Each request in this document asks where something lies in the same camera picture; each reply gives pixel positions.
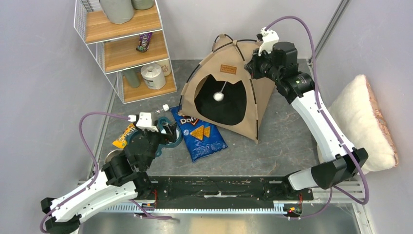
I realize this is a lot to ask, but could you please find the tan pet tent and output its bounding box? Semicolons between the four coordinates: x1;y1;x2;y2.
178;34;275;142

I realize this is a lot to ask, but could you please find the white ceramic mug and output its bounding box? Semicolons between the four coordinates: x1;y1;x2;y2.
157;59;171;77

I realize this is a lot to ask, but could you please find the aluminium corner rail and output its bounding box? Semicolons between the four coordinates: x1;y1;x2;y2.
308;0;351;65

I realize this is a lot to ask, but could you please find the white fluffy pet cushion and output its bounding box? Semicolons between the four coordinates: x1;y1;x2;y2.
328;75;399;174

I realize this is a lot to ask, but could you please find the blue Doritos chip bag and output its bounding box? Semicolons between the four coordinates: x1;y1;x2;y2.
170;106;227;162

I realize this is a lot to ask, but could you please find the steel pet bowl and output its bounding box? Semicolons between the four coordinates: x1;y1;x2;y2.
105;149;124;164

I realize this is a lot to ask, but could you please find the brown candy bag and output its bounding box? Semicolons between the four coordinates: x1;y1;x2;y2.
136;32;152;53

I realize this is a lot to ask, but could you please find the clear plastic bottle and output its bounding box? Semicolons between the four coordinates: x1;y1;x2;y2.
151;104;170;115

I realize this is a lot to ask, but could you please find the white wire wooden shelf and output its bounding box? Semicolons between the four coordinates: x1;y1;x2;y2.
74;0;177;104

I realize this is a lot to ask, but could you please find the yellow candy bag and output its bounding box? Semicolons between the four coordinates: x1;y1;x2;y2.
112;123;136;149

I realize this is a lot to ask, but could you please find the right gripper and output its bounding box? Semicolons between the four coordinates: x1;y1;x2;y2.
246;46;282;82

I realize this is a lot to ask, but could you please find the black tent pole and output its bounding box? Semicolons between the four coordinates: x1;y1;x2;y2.
180;38;260;117
205;34;260;141

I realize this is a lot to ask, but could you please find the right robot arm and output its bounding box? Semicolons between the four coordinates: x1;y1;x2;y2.
244;42;368;199

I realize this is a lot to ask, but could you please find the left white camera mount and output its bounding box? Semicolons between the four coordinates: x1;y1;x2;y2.
128;112;159;132

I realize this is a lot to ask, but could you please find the white pompom toy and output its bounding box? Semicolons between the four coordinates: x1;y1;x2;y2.
213;81;227;102

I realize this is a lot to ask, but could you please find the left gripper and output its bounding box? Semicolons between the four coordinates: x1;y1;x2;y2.
134;120;178;169

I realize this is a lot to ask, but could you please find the black mounting base plate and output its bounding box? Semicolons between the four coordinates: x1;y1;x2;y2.
137;176;314;210

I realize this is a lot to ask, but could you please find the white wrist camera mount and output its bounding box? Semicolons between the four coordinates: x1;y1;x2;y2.
257;27;279;56

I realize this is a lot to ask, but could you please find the grey felt basket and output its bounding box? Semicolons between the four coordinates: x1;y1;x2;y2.
99;0;134;24
131;0;154;10

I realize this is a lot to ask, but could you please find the green can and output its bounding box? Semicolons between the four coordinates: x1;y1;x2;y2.
123;69;140;88

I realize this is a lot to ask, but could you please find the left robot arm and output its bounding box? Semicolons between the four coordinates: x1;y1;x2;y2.
40;121;182;234

